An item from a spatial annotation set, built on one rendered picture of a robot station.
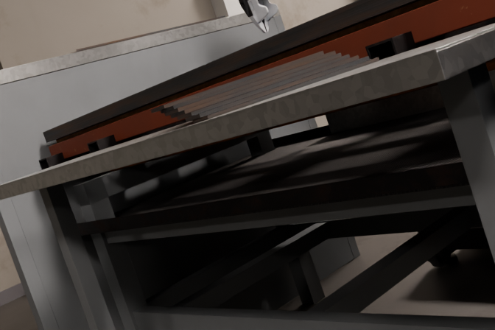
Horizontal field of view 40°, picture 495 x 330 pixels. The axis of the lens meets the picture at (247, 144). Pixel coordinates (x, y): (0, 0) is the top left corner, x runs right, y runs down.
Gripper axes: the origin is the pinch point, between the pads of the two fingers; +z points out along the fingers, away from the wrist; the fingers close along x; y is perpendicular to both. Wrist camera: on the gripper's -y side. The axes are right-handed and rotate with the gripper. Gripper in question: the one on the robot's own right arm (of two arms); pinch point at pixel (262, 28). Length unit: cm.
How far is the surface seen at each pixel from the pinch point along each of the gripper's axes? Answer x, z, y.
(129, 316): -35, 63, -50
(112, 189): -27, 28, -49
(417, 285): 47, 90, -15
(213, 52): 37, -4, -62
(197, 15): 244, -61, -299
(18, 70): -35, -13, -63
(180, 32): 26, -13, -62
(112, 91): -8, 0, -63
